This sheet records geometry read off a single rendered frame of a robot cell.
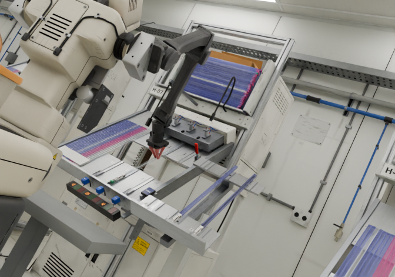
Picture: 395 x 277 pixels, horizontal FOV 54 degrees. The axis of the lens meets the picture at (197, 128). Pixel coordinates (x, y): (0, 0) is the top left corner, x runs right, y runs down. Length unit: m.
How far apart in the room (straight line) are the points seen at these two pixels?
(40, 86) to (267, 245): 2.64
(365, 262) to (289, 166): 2.12
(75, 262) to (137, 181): 0.65
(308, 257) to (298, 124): 1.16
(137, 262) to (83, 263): 0.34
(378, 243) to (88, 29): 1.25
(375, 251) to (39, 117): 1.22
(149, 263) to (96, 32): 1.19
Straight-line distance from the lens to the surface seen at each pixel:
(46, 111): 1.19
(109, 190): 1.79
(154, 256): 1.96
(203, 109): 2.26
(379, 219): 1.77
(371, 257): 1.57
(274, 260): 3.44
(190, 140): 2.07
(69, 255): 2.31
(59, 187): 3.33
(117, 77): 3.32
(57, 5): 1.26
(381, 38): 3.96
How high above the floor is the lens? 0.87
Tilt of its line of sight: 9 degrees up
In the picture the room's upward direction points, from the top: 28 degrees clockwise
